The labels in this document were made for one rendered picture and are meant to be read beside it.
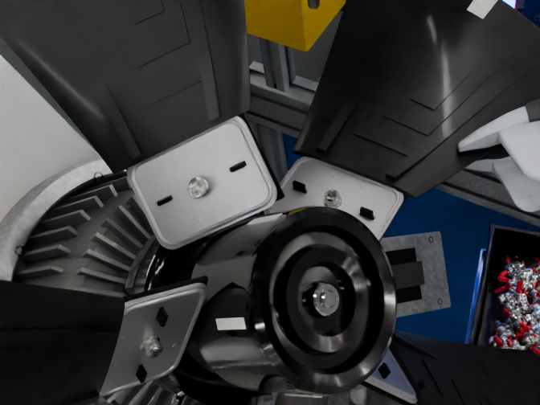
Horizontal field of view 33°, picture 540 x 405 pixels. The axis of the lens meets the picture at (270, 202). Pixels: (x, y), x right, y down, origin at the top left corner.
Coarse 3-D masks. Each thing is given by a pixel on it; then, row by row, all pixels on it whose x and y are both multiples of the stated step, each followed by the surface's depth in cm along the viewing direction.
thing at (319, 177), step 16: (304, 160) 69; (288, 176) 68; (304, 176) 68; (320, 176) 68; (336, 176) 68; (352, 176) 68; (288, 192) 68; (320, 192) 67; (352, 192) 67; (368, 192) 67; (384, 192) 67; (400, 192) 67; (272, 208) 67; (288, 208) 67; (352, 208) 66; (368, 208) 66; (384, 208) 66; (368, 224) 65; (384, 224) 65
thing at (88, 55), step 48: (0, 0) 59; (48, 0) 59; (96, 0) 58; (144, 0) 58; (192, 0) 58; (240, 0) 58; (48, 48) 59; (96, 48) 59; (144, 48) 58; (192, 48) 58; (240, 48) 58; (96, 96) 60; (144, 96) 59; (192, 96) 59; (240, 96) 58; (96, 144) 60; (144, 144) 60
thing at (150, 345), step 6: (156, 336) 56; (144, 342) 56; (150, 342) 56; (156, 342) 56; (144, 348) 56; (150, 348) 56; (156, 348) 56; (162, 348) 56; (150, 354) 56; (156, 354) 56
